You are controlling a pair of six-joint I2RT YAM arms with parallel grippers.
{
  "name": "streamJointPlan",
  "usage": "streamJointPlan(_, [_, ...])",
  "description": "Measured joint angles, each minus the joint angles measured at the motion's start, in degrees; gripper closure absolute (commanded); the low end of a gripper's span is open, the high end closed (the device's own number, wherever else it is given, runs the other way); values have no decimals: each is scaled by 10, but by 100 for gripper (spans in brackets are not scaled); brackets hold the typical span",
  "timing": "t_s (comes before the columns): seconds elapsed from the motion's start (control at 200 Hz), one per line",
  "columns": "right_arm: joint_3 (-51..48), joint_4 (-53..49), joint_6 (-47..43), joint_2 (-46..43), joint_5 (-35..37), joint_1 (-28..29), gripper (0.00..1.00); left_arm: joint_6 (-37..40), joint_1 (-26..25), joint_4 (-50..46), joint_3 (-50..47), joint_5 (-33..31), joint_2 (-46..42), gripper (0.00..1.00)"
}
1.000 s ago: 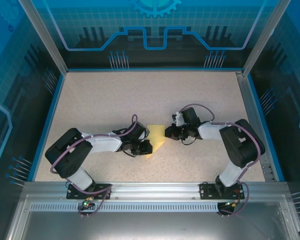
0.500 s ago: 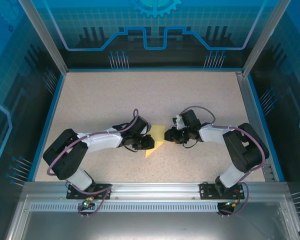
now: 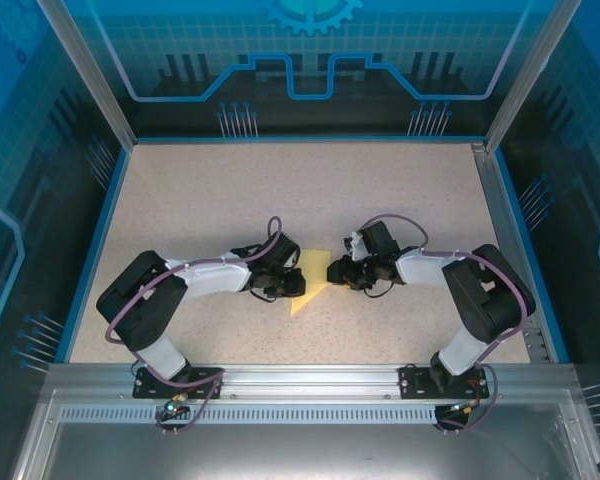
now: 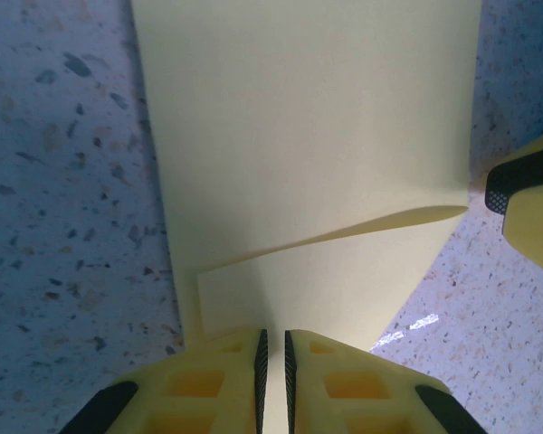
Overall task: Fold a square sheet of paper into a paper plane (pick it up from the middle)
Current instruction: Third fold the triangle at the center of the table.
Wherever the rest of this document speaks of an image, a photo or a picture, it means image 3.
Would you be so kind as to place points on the aluminium side rail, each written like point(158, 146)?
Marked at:
point(497, 200)

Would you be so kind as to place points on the aluminium mounting rail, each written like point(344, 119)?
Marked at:
point(310, 380)

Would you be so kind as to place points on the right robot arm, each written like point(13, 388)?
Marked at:
point(425, 270)

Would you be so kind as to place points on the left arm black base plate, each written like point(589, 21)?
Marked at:
point(139, 394)

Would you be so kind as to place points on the blue printed side panel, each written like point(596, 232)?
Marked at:
point(20, 200)
point(580, 200)

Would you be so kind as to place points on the metal sheet tray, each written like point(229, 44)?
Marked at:
point(305, 455)

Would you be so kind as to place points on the blue printed gear panel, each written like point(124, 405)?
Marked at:
point(305, 115)

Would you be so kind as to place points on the connector with green light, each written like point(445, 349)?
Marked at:
point(462, 407)
point(175, 407)

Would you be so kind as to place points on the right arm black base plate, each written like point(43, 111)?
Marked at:
point(412, 382)

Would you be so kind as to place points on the aluminium frame post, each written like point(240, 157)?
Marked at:
point(99, 85)
point(524, 85)

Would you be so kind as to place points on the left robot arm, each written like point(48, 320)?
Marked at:
point(215, 280)

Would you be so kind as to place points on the yellow paper sheet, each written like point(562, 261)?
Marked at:
point(315, 270)

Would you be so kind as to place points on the blue table border trim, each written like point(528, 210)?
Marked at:
point(96, 250)

